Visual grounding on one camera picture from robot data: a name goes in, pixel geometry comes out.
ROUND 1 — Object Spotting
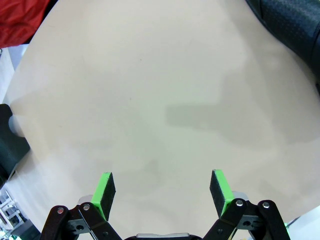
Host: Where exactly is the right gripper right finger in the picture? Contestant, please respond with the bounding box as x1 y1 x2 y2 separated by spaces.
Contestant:
202 168 291 240

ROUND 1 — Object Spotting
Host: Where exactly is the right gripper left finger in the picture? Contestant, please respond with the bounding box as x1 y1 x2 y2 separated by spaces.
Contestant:
40 171 123 240

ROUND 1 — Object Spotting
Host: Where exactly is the black leather shoe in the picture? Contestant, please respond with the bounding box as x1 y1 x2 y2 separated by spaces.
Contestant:
246 0 320 85

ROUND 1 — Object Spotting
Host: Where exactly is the white storage rack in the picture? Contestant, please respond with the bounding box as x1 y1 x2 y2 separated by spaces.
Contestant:
0 188 27 232

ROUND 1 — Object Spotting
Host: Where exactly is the dark blue plastic stool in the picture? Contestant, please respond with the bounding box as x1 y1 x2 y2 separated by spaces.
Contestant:
0 103 31 188

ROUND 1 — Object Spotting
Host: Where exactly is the person in red jacket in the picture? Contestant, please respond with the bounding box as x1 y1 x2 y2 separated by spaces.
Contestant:
0 0 51 50

